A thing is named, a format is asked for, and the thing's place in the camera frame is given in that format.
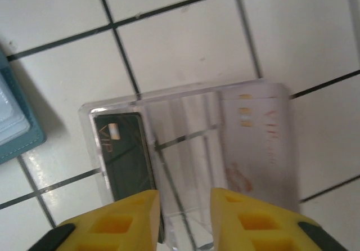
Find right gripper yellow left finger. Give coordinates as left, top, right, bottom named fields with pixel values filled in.
left=49, top=189, right=161, bottom=251

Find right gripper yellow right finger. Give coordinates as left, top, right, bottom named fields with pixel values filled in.
left=210, top=187, right=340, bottom=251

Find black VIP card gold lines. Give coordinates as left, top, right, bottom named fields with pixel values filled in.
left=93, top=111, right=165, bottom=245

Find white VIP card red print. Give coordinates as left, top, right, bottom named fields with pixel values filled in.
left=218, top=92, right=292, bottom=204

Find teal leather card holder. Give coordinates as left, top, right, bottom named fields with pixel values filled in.
left=0, top=41, right=47, bottom=166

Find clear acrylic card stand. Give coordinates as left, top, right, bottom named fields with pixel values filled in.
left=78, top=79, right=299, bottom=251

